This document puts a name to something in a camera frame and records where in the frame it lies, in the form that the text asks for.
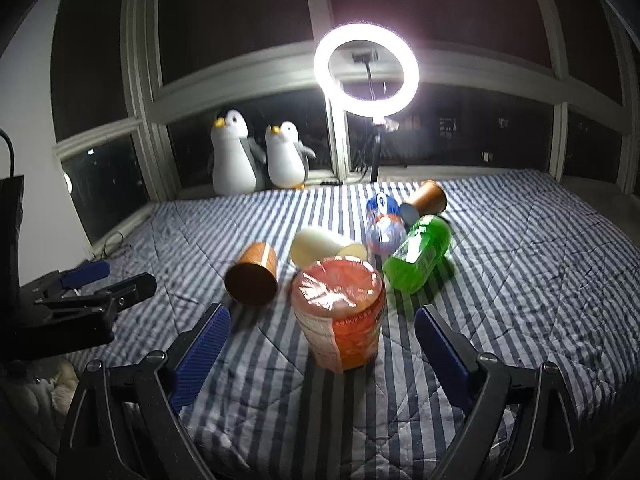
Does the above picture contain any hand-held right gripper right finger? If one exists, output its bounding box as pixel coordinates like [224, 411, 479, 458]
[414, 304, 583, 480]

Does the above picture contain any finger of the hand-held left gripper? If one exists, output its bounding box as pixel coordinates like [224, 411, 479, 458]
[32, 272, 158, 321]
[30, 260, 112, 295]

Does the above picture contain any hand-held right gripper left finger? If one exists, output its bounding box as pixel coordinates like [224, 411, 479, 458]
[58, 302, 232, 480]

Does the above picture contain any orange instant noodle cup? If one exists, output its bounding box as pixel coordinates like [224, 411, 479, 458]
[291, 256, 386, 374]

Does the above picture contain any brown paper cup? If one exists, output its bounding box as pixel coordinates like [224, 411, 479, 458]
[398, 180, 447, 227]
[223, 242, 279, 307]

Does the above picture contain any cream plastic cup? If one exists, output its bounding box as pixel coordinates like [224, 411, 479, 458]
[290, 226, 369, 269]

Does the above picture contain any striped bed blanket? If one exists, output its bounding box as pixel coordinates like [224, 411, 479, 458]
[65, 167, 640, 480]

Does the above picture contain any green plastic bottle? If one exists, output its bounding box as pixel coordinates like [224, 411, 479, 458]
[382, 214, 454, 292]

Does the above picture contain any blue clear plastic bottle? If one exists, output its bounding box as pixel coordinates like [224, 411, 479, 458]
[364, 192, 407, 257]

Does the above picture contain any large penguin plush toy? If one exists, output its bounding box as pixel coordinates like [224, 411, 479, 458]
[210, 109, 267, 195]

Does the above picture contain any small penguin plush toy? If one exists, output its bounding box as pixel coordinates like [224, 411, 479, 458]
[264, 121, 317, 191]

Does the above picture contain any black tripod stand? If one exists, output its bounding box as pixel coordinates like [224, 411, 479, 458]
[350, 51, 396, 183]

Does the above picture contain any black cable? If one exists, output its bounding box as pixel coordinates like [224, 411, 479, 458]
[0, 129, 16, 179]

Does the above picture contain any white window frame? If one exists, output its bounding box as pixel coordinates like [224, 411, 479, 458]
[52, 0, 640, 201]

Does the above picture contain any ring light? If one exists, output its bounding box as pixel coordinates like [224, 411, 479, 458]
[313, 22, 420, 115]

